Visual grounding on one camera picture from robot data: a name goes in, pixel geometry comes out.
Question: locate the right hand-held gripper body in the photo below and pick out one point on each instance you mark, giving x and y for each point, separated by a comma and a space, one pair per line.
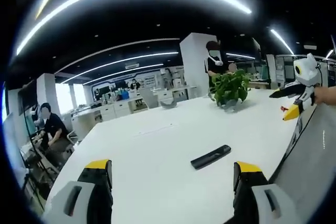
307, 69

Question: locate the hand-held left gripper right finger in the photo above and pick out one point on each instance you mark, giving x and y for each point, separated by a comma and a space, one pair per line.
262, 203

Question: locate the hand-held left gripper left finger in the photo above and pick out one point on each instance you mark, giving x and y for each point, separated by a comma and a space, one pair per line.
78, 203

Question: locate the black remote control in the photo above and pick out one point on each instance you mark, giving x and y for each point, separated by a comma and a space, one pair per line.
211, 157

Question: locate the person's right hand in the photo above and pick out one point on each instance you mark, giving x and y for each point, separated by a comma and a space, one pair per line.
326, 95

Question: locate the small red object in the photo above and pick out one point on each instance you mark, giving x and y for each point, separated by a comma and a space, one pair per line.
283, 108

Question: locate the green leafy plant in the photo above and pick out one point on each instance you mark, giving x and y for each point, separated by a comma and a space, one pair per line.
231, 87

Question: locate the grey plant pot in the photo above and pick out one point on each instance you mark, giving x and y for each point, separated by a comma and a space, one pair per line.
231, 106

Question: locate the grey office chair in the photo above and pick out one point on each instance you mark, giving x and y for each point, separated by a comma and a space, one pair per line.
71, 138

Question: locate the white square pillar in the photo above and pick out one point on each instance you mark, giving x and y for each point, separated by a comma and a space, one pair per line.
193, 69

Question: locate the white low cabinet row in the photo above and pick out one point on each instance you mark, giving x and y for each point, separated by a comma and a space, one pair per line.
118, 107

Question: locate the black monitor on stand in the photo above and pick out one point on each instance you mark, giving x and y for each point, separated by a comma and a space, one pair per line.
29, 98

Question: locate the grey curved object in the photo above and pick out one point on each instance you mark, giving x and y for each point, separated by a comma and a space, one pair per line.
169, 104

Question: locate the pale chair back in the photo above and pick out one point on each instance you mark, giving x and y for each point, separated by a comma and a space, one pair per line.
149, 98

